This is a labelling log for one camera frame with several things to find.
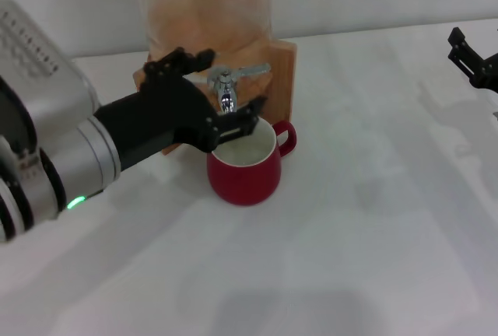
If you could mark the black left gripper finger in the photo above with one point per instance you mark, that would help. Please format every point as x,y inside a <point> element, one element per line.
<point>175,64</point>
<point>239,126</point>

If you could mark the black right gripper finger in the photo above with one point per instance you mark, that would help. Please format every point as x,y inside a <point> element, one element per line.
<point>465,59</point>

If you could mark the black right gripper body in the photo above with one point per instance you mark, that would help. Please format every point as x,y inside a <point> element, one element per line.
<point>488,73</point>

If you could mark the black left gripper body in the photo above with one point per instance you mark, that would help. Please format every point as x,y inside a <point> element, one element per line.
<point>163,118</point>

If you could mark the chrome faucet with lever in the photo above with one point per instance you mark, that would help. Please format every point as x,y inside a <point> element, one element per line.
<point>226,99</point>

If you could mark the red cup white inside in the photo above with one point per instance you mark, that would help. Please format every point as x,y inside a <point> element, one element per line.
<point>241,184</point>

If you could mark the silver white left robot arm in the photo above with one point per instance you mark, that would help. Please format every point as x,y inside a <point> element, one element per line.
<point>58,180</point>

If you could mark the clear glass dispenser jar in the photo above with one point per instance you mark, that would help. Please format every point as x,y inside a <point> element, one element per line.
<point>210,13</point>

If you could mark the wooden dispenser stand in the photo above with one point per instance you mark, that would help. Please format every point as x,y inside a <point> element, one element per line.
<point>282,79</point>

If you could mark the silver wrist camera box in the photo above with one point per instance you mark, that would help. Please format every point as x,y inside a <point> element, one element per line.
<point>43,71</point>

